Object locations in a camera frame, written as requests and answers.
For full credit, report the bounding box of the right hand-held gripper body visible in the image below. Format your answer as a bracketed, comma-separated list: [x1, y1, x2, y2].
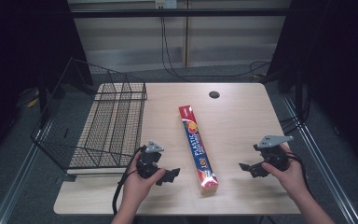
[253, 134, 295, 173]

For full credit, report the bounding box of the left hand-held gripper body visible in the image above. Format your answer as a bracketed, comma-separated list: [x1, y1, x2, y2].
[136, 140, 165, 180]

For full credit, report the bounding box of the person's left hand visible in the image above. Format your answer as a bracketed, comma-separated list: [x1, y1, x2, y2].
[122, 160, 168, 207]

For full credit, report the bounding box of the person's right hand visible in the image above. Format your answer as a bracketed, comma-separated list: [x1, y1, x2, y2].
[260, 144, 310, 201]

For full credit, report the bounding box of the red and blue plastic wrap box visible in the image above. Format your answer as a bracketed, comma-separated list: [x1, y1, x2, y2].
[178, 105, 220, 196]

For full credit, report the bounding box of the black curtain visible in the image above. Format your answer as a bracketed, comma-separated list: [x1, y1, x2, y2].
[0, 0, 90, 169]
[262, 0, 358, 175]

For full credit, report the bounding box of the yellow floor object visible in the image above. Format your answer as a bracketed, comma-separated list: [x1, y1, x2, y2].
[26, 89, 41, 109]

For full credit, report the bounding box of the black horizontal bar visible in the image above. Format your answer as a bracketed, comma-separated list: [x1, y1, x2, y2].
[70, 8, 291, 19]

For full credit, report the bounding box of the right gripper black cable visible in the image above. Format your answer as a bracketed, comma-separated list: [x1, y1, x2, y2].
[286, 151, 314, 198]

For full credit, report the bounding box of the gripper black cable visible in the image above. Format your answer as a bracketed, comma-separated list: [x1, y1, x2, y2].
[112, 145, 146, 217]
[286, 151, 314, 198]

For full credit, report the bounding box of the black floor cables bundle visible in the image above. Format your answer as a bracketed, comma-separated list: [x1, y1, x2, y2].
[279, 90, 312, 136]

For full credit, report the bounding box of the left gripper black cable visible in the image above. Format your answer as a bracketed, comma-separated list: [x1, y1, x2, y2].
[112, 145, 146, 217]

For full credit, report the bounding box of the metal floor rail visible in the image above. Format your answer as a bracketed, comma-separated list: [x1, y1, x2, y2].
[0, 119, 54, 224]
[280, 95, 358, 224]

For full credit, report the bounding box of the black wire mesh basket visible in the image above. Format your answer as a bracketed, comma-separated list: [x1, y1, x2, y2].
[30, 57, 148, 175]

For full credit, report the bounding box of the long black wall cable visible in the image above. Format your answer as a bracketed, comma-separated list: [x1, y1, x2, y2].
[159, 16, 272, 79]

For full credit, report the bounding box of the white wall outlet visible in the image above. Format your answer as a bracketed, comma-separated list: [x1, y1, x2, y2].
[154, 0, 178, 10]

